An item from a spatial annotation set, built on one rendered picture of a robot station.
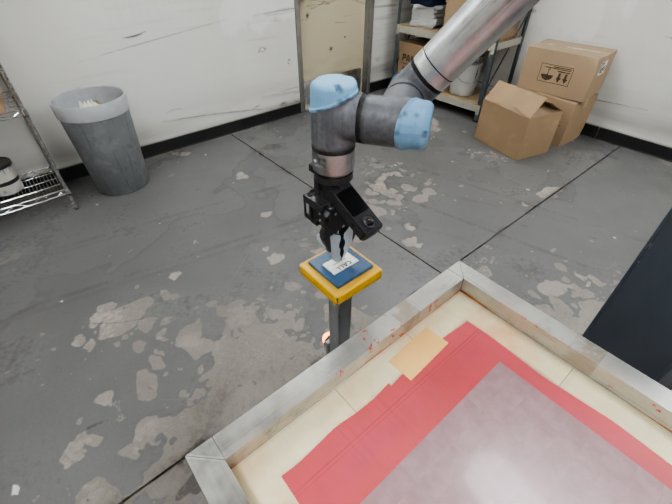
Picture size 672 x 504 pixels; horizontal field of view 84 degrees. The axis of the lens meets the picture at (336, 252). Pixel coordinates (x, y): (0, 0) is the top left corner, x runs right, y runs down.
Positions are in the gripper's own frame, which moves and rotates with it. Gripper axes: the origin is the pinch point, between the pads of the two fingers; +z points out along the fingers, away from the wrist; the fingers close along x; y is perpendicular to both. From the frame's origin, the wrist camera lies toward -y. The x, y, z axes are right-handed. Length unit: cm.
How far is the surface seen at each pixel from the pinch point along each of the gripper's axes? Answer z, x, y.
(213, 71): 41, -104, 290
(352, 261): 1.2, -2.2, -1.4
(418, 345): 2.0, 2.9, -24.2
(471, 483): 2.0, 14.1, -42.7
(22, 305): 98, 81, 162
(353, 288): 2.6, 2.0, -6.5
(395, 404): 2.0, 13.8, -29.0
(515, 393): 2.0, -1.8, -39.8
